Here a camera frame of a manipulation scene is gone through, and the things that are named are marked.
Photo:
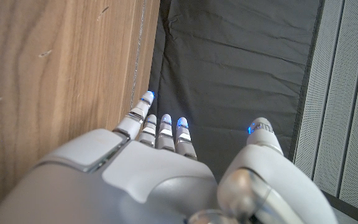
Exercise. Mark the grey perforated panel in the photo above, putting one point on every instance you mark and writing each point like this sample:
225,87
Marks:
337,109

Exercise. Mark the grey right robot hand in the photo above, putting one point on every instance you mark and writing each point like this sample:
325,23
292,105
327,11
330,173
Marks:
135,180

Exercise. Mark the black backdrop curtain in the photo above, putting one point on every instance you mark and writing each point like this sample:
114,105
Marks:
235,62

